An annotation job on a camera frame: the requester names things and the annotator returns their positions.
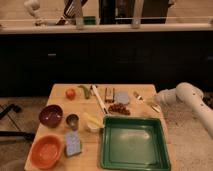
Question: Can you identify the silver fork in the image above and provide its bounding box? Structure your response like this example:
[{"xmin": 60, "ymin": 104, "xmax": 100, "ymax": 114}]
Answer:
[{"xmin": 133, "ymin": 91, "xmax": 161, "ymax": 113}]

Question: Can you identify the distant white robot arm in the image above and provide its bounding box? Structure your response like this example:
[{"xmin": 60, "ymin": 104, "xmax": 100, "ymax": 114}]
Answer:
[{"xmin": 24, "ymin": 0, "xmax": 41, "ymax": 19}]

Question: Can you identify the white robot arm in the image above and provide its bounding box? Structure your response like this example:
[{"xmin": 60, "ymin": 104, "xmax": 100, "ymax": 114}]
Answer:
[{"xmin": 145, "ymin": 82, "xmax": 213, "ymax": 139}]

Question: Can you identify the green plastic tray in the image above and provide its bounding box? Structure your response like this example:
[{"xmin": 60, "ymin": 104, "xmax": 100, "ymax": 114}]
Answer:
[{"xmin": 100, "ymin": 117, "xmax": 171, "ymax": 171}]

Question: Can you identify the bunch of red grapes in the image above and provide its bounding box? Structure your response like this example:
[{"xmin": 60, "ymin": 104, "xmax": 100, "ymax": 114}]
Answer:
[{"xmin": 108, "ymin": 103, "xmax": 130, "ymax": 115}]

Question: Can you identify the yellow banana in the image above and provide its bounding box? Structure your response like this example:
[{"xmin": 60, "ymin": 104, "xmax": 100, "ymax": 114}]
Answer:
[{"xmin": 83, "ymin": 112, "xmax": 104, "ymax": 128}]

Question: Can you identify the green chili pepper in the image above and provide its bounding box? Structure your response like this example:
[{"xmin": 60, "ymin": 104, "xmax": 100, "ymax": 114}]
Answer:
[{"xmin": 78, "ymin": 85, "xmax": 90, "ymax": 99}]

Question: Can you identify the small metal cup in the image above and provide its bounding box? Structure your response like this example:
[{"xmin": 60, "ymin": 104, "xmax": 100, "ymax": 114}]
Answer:
[{"xmin": 66, "ymin": 114, "xmax": 79, "ymax": 131}]

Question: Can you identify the red tomato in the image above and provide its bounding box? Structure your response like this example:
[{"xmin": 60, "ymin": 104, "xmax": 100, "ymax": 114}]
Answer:
[{"xmin": 65, "ymin": 88, "xmax": 76, "ymax": 100}]

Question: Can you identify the blue sponge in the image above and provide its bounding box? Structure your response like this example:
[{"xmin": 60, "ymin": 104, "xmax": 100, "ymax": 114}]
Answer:
[{"xmin": 65, "ymin": 131, "xmax": 82, "ymax": 157}]

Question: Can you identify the dark red bowl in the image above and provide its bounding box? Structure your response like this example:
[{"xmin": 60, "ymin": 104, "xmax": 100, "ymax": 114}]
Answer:
[{"xmin": 39, "ymin": 105, "xmax": 63, "ymax": 128}]

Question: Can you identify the orange plastic bowl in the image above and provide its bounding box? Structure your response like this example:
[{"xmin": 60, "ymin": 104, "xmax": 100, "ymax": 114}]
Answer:
[{"xmin": 30, "ymin": 135, "xmax": 63, "ymax": 170}]

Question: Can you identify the black tripod stand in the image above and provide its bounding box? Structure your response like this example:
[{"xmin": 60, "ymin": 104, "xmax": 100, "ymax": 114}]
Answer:
[{"xmin": 0, "ymin": 104, "xmax": 35, "ymax": 141}]

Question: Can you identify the white handled knife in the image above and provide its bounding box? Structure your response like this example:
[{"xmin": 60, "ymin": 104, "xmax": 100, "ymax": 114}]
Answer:
[{"xmin": 92, "ymin": 85, "xmax": 108, "ymax": 115}]

